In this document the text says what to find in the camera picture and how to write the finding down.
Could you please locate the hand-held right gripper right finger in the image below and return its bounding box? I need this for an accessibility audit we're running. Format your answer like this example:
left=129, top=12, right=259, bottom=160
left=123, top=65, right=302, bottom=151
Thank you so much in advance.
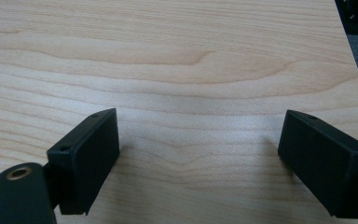
left=277, top=109, right=358, bottom=219

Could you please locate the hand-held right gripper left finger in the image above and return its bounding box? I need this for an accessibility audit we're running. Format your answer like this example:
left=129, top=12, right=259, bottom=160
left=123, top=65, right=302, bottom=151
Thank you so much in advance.
left=46, top=107, right=121, bottom=217

